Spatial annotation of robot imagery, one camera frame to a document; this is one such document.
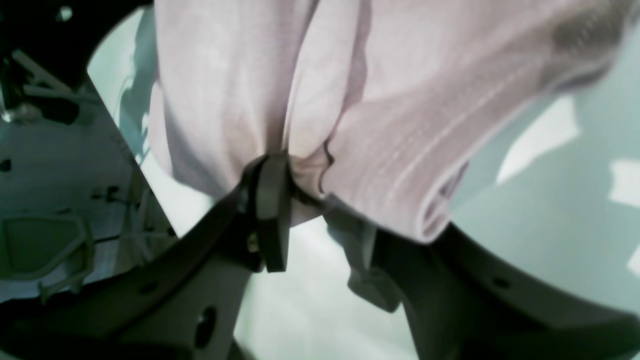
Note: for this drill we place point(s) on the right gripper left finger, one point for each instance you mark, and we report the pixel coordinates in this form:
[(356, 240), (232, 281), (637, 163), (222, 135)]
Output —
[(184, 304)]

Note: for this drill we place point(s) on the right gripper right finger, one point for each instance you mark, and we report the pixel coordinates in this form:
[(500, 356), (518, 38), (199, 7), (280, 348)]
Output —
[(464, 303)]

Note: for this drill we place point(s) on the pink T-shirt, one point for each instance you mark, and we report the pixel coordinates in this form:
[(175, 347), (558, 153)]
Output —
[(379, 103)]

